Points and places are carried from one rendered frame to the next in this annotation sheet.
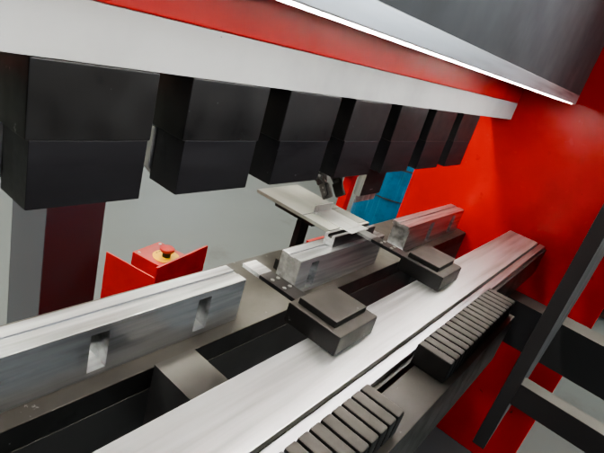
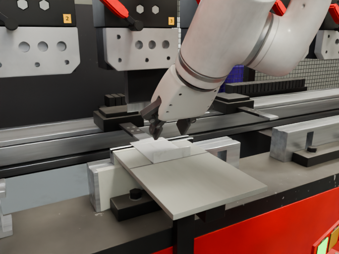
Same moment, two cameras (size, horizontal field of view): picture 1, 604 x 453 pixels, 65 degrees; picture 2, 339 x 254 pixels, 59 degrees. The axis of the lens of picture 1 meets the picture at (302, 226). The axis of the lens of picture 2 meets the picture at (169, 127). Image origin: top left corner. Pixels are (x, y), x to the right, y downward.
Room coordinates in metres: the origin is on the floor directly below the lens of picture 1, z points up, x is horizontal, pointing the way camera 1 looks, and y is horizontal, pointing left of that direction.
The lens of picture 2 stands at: (1.74, 0.22, 1.24)
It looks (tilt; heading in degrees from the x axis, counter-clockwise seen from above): 17 degrees down; 209
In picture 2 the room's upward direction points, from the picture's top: straight up
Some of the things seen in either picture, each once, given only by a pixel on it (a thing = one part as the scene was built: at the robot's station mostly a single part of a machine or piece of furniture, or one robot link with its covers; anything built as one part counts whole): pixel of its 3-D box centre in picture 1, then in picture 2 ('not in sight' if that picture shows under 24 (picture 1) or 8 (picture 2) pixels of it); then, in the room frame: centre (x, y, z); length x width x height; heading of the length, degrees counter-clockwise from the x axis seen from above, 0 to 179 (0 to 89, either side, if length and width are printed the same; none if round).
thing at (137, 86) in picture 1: (75, 126); not in sight; (0.54, 0.29, 1.26); 0.15 x 0.09 x 0.17; 147
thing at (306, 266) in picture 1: (333, 257); (170, 169); (1.14, -0.10, 0.92); 0.39 x 0.06 x 0.10; 147
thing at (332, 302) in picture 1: (299, 293); (244, 106); (0.75, -0.03, 1.01); 0.26 x 0.12 x 0.05; 57
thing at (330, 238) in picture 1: (350, 234); (153, 148); (1.18, -0.13, 0.99); 0.20 x 0.03 x 0.03; 147
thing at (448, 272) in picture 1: (404, 251); (126, 123); (1.10, -0.26, 1.01); 0.26 x 0.12 x 0.05; 57
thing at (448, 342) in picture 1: (470, 327); (155, 97); (0.80, -0.36, 1.02); 0.37 x 0.06 x 0.04; 147
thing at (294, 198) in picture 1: (311, 206); (181, 169); (1.27, -0.01, 1.00); 0.26 x 0.18 x 0.01; 57
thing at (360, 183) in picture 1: (369, 183); (148, 88); (1.19, -0.13, 1.13); 0.10 x 0.02 x 0.10; 147
